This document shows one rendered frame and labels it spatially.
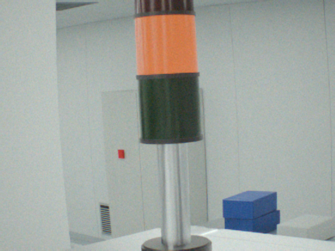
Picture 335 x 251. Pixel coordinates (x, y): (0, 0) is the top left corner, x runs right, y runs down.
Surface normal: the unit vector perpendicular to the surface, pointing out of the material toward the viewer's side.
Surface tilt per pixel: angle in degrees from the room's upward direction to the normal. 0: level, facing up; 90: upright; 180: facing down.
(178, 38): 90
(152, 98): 90
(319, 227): 90
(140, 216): 90
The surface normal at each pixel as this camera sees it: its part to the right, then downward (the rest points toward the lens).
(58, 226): 0.70, 0.01
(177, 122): 0.23, 0.06
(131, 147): -0.71, 0.09
